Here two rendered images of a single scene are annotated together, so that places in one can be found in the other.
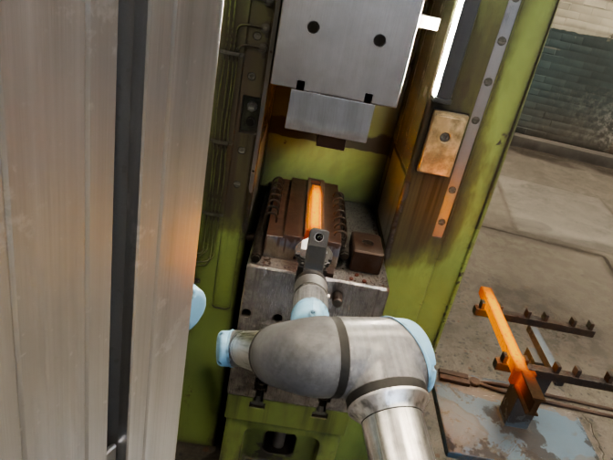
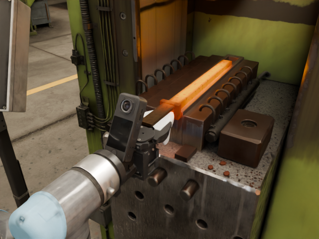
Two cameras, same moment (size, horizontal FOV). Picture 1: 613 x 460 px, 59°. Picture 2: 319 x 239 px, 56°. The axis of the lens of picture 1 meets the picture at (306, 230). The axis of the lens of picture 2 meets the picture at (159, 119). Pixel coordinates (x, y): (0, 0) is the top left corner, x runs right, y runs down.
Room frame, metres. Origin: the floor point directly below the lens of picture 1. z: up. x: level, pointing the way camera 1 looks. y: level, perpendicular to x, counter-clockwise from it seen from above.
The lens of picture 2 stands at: (0.78, -0.32, 1.31)
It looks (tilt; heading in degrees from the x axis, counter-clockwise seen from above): 31 degrees down; 35
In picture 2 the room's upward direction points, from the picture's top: straight up
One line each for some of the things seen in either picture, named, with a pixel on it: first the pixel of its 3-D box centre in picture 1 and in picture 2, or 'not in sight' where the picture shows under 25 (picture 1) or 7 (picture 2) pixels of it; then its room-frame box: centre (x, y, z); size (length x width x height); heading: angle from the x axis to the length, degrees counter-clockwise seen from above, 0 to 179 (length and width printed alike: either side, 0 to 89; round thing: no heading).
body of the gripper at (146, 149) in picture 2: (310, 276); (126, 156); (1.09, -0.03, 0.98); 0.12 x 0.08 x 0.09; 3
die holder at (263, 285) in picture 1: (306, 289); (211, 168); (1.48, -0.04, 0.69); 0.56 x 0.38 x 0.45; 3
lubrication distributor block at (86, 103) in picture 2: not in sight; (86, 117); (1.36, 0.38, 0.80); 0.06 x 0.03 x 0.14; 93
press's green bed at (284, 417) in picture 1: (283, 394); not in sight; (1.48, -0.04, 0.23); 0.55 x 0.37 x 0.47; 3
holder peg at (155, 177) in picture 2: not in sight; (157, 177); (1.18, -0.04, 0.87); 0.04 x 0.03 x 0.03; 3
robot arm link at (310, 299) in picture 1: (309, 312); (58, 213); (0.94, -0.04, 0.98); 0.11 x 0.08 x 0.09; 3
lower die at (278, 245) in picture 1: (305, 214); (200, 89); (1.47, 0.01, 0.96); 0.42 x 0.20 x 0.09; 3
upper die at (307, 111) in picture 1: (328, 97); not in sight; (1.47, 0.01, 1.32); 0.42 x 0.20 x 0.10; 3
